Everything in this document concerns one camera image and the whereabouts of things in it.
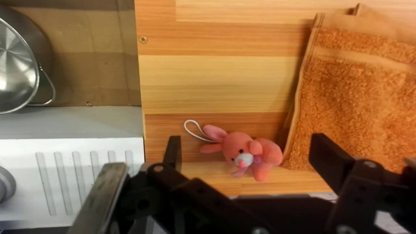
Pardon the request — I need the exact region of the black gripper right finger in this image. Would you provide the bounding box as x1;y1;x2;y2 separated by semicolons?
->
308;133;354;194

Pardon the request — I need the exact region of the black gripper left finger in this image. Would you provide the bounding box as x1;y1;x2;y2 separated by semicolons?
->
162;135;182;171

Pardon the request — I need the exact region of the pink plush bunny toy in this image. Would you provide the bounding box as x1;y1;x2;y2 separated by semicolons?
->
183;120;283;182

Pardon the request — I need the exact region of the orange terry towel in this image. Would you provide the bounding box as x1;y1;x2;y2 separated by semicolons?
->
283;4;416;173

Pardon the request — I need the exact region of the white toy sink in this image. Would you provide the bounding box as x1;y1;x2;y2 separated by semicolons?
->
0;107;144;230

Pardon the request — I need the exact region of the steel pot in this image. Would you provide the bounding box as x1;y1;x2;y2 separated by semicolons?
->
0;5;55;115

